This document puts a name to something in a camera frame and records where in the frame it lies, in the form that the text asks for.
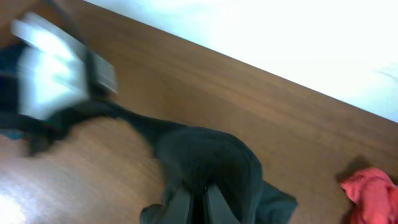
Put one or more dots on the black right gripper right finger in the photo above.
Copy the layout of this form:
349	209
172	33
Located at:
216	208

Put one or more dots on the black garment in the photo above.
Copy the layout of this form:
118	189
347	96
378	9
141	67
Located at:
198	157

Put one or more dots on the red garment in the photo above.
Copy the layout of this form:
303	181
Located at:
374	196

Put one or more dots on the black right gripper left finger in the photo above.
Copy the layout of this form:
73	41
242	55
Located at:
175	211

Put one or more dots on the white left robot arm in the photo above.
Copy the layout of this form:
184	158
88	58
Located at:
50	81

